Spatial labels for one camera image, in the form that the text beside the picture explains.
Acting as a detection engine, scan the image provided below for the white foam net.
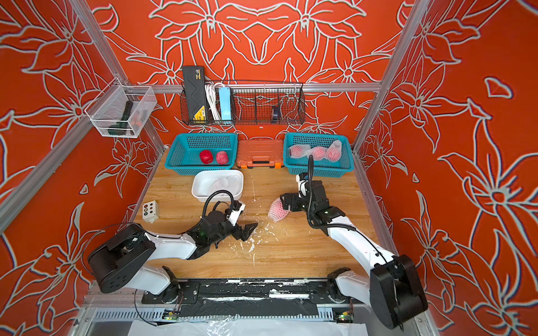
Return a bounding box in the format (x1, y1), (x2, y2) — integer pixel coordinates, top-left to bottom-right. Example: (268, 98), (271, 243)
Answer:
(226, 175), (242, 195)
(208, 177), (229, 195)

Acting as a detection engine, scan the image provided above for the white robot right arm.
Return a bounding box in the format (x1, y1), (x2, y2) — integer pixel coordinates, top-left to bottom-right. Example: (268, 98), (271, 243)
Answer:
(280, 173), (429, 329)

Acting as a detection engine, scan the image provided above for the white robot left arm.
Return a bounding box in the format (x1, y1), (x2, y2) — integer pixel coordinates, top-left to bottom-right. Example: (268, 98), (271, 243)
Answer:
(88, 209), (258, 295)

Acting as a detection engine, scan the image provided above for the teal basket with netted apples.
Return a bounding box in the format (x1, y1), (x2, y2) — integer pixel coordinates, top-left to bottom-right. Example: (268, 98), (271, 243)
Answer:
(283, 132), (354, 178)

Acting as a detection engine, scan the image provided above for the white plastic tray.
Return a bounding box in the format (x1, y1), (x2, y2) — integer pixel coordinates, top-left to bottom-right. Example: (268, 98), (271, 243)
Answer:
(191, 169), (244, 203)

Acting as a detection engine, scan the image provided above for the orange plastic tool case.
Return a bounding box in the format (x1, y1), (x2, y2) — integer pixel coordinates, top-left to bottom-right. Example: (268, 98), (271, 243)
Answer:
(235, 139), (284, 169)

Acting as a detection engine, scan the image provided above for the white button control box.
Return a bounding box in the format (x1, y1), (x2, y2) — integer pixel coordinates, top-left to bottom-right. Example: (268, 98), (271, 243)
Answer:
(142, 200), (159, 223)

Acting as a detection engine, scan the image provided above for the teal empty basket left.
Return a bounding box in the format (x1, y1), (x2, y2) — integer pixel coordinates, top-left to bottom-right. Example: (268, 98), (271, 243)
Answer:
(165, 133), (238, 176)

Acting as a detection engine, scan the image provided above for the light blue flat box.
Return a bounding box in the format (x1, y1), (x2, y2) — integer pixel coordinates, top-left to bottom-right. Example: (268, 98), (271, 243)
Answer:
(219, 87), (232, 123)

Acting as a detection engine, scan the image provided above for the black box with yellow label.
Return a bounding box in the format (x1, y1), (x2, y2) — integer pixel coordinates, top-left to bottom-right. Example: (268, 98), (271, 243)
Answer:
(182, 66), (207, 125)

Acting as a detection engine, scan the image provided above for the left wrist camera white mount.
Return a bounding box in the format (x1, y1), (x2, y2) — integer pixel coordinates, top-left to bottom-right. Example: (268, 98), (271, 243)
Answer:
(228, 201), (245, 226)

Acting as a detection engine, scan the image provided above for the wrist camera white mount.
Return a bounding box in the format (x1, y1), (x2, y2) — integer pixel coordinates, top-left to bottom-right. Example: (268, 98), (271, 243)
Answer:
(228, 201), (245, 226)
(296, 172), (309, 197)

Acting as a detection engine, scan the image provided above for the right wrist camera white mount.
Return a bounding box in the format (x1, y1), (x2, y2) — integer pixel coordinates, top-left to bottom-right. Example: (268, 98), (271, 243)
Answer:
(296, 172), (309, 197)

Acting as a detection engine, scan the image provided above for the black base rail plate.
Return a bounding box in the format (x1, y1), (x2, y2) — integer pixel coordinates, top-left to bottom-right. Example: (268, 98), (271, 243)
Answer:
(136, 278), (361, 323)

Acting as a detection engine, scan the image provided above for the black wire wall basket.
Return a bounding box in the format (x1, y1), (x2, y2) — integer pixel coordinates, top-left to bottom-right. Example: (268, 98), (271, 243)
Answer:
(179, 81), (306, 125)

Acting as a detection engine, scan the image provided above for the dark green tool handle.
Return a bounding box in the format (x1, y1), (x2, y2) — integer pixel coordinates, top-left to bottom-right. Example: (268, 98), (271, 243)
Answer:
(108, 100), (133, 136)

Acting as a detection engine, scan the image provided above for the white coiled cable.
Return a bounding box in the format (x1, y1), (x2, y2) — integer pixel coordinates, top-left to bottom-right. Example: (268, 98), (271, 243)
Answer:
(205, 83), (224, 123)

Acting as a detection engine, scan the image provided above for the clear acrylic wall box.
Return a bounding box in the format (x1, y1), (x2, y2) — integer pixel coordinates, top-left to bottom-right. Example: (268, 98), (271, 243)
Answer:
(84, 78), (157, 139)

